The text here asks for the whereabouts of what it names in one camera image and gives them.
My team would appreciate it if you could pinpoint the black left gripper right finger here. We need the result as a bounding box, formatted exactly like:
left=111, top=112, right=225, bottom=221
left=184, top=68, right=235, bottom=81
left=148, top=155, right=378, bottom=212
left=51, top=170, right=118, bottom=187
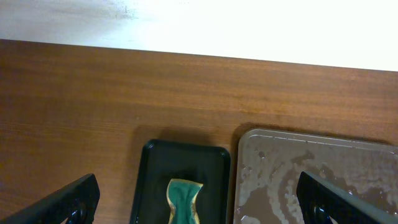
left=296, top=171, right=397, bottom=224

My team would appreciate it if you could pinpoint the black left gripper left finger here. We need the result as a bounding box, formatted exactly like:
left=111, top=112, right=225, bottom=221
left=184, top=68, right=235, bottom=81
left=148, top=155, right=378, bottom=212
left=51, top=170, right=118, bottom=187
left=1, top=174, right=100, bottom=224

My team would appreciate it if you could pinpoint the dark brown serving tray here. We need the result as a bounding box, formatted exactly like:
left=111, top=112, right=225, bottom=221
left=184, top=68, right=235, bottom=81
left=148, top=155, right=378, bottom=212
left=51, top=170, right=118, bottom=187
left=233, top=129, right=397, bottom=223

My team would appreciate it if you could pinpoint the green and yellow sponge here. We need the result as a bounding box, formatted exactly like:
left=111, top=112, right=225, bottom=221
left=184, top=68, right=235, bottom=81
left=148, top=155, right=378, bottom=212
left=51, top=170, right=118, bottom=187
left=166, top=179, right=203, bottom=224

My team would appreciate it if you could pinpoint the black small tray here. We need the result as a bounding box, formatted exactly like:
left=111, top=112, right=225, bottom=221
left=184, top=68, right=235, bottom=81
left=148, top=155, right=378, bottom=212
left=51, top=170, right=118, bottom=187
left=130, top=139, right=231, bottom=223

